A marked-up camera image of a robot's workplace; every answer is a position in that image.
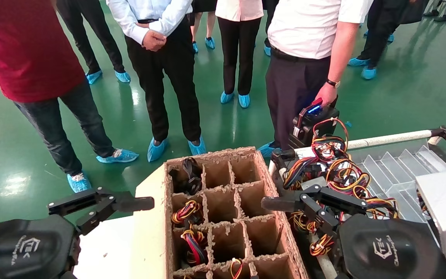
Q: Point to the black pipe corner joint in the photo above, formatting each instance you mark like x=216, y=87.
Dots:
x=283, y=155
x=443, y=133

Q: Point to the gold wristwatch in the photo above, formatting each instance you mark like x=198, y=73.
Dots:
x=333, y=83

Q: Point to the man in white shirt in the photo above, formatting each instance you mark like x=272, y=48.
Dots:
x=304, y=27

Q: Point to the man in light blue shirt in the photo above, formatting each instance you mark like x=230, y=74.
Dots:
x=168, y=77

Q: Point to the bare-legged person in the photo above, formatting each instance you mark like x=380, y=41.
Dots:
x=209, y=23

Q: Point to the clasped hand of bystander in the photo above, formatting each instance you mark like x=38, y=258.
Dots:
x=154, y=40

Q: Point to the woman in white top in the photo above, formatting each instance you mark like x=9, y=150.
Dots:
x=238, y=46

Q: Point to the brown cardboard divider box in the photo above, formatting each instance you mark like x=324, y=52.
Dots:
x=227, y=240

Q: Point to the person in black clothing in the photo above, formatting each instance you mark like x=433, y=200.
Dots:
x=414, y=11

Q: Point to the silver power supply unit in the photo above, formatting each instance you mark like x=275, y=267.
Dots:
x=314, y=183

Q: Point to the hand with wristwatch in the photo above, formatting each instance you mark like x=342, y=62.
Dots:
x=328, y=95

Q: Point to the person in dark trousers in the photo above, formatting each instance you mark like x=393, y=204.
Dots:
x=379, y=27
x=91, y=31
x=271, y=23

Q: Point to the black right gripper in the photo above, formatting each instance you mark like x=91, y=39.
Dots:
x=389, y=248

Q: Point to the clear acrylic divider tray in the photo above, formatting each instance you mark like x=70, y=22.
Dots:
x=393, y=170

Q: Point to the black device with blue lights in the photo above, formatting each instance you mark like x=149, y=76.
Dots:
x=308, y=128

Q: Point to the man in red shirt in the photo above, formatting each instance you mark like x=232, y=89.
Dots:
x=21, y=46

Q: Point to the person in black shoes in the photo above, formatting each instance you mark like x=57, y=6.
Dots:
x=441, y=17

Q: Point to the bare forearm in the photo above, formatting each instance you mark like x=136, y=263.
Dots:
x=343, y=50

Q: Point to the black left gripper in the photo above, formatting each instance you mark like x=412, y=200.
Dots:
x=21, y=248

